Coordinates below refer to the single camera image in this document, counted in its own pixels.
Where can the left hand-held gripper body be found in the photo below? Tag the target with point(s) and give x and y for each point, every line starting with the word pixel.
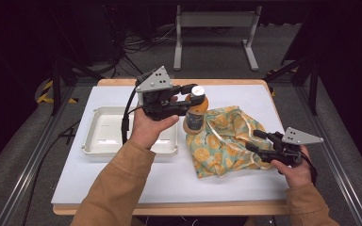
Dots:
pixel 155 83

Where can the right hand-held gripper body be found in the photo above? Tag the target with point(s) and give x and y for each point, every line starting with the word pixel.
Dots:
pixel 295 136

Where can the orange bottle with white cap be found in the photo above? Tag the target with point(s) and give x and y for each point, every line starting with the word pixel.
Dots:
pixel 196 117

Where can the lemon print cloth bag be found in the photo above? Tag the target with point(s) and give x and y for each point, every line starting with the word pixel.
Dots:
pixel 226 141

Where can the white plastic tray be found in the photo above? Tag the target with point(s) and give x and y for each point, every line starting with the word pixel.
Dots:
pixel 106 132

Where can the person's right hand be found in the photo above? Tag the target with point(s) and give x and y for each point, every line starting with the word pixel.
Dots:
pixel 298 175

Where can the person's left hand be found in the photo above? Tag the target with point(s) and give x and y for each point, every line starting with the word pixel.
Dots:
pixel 146 128

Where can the black tripod stand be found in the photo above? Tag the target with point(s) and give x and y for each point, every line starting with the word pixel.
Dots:
pixel 311 81
pixel 56 81

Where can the white metal stand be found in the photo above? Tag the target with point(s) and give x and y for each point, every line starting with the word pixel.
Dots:
pixel 215 20

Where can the yellow black striped tape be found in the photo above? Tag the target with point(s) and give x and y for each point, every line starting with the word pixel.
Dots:
pixel 44 94

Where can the aluminium floor rail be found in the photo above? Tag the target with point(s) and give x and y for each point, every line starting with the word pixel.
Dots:
pixel 333 163
pixel 28 169

